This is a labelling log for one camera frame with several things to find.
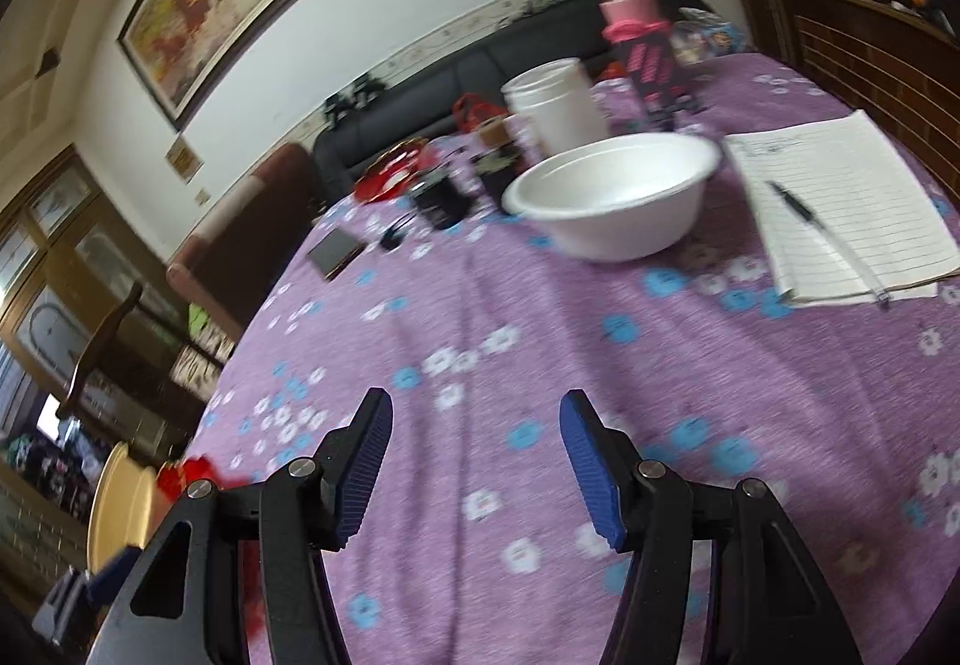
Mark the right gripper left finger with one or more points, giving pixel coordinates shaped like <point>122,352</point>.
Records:
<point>183,600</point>

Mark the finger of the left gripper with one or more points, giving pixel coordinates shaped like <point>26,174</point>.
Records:
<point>103,587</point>

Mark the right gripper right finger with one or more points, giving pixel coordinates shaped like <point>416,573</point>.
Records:
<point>768,601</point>

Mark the cream plastic bowl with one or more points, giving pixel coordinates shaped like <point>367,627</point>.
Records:
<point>127,508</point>

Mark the large white foam bowl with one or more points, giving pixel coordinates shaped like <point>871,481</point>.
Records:
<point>619,199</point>

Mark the dark wooden chair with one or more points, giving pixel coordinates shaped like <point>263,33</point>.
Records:
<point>120,364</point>

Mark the purple floral tablecloth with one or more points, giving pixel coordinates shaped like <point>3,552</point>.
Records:
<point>477,547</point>

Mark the brown armchair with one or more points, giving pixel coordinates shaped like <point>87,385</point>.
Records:
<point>230,261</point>

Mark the wooden glass door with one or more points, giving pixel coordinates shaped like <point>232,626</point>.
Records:
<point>69,259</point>

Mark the black smartphone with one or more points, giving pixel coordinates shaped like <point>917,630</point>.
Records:
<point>335,252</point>

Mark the lined paper notepad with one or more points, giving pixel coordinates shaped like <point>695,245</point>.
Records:
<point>851,175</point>

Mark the black pen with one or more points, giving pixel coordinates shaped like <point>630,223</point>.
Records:
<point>880,295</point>

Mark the small red dish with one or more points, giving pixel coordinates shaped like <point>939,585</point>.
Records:
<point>386,178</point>

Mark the black leather sofa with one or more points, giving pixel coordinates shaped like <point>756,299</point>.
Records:
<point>373,116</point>

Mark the white plastic jar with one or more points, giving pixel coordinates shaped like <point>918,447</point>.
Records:
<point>555,99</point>

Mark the wooden sideboard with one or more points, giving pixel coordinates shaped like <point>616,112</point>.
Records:
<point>896,67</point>

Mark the pink water bottle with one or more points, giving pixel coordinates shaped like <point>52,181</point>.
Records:
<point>641,35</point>

